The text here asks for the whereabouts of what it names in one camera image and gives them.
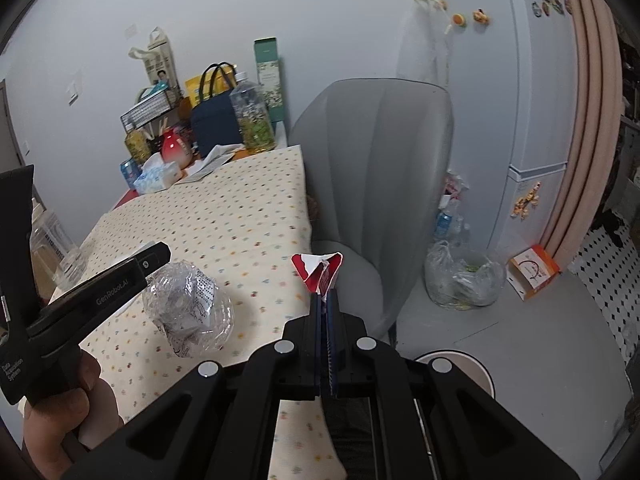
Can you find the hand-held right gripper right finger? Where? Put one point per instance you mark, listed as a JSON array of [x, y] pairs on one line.
[[334, 360]]

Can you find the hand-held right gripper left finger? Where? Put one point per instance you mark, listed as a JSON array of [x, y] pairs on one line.
[[318, 355]]

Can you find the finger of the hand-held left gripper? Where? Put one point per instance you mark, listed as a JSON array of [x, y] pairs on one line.
[[107, 292]]

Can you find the clear printed plastic wrapper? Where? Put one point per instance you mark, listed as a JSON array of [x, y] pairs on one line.
[[185, 305]]

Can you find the red white wrapper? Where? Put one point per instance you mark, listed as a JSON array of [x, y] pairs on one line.
[[312, 270]]

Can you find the white waste bin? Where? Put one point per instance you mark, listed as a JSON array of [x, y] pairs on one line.
[[470, 360]]

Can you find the person's left hand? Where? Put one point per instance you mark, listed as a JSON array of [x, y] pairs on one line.
[[55, 430]]

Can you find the clear plastic water jug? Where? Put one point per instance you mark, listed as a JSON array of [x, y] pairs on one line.
[[55, 245]]

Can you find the person's dark quilted pants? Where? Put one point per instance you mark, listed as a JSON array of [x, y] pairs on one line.
[[350, 435]]

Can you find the blue drink can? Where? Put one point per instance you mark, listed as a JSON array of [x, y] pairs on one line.
[[129, 172]]

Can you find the blue white tissue box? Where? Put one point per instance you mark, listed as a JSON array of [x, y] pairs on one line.
[[155, 177]]

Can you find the grey door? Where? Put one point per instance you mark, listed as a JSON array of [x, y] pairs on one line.
[[10, 125]]

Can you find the yellow oil bottle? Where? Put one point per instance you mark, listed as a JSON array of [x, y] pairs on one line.
[[137, 147]]

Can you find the clear plastic bag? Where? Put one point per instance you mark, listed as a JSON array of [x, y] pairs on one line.
[[465, 280]]

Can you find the red white ceramic jar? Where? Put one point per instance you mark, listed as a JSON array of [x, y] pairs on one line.
[[175, 150]]

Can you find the loose white papers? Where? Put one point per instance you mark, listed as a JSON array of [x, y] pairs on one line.
[[215, 160]]

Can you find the blue label water bottle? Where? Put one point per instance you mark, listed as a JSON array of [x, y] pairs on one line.
[[444, 225]]

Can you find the navy lunch bag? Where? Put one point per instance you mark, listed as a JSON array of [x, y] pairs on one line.
[[215, 125]]

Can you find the grey upholstered chair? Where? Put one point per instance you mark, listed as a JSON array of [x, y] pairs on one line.
[[370, 160]]

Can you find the orange white cardboard box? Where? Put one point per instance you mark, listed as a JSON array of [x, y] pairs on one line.
[[535, 270]]

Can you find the yellow snack bag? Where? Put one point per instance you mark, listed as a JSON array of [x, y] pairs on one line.
[[195, 87]]

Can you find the clear bottle with green contents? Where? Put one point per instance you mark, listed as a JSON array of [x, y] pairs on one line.
[[252, 120]]

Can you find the white paper bag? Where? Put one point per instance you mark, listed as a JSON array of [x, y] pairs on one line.
[[160, 60]]

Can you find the yellow figure fridge magnet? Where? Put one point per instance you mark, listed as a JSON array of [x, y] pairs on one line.
[[525, 202]]

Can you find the tall green box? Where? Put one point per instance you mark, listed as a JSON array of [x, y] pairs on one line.
[[270, 65]]

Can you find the white refrigerator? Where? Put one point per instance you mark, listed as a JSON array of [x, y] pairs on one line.
[[510, 110]]

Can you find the hanging translucent plastic bag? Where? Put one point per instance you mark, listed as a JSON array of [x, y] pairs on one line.
[[425, 45]]

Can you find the pink curtain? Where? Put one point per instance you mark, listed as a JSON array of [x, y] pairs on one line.
[[590, 135]]

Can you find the orange round fridge magnet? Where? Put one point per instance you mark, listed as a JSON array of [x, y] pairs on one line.
[[457, 19]]

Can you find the white wall switch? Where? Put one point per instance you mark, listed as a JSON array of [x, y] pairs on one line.
[[75, 92]]

